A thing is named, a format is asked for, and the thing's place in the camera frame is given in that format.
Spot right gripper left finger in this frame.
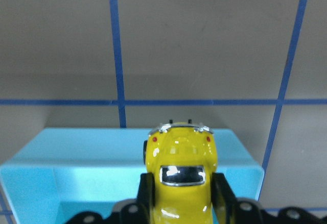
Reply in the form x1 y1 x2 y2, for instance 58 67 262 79
67 173 155 223

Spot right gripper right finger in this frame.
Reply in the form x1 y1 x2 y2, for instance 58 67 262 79
212 173 326 223

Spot yellow toy beetle car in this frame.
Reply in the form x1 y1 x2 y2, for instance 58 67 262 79
143 121 218 223

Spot turquoise plastic bin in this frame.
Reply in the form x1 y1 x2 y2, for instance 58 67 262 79
1 128 264 223

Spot brown paper table cover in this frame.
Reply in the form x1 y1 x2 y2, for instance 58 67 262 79
1 0 326 216

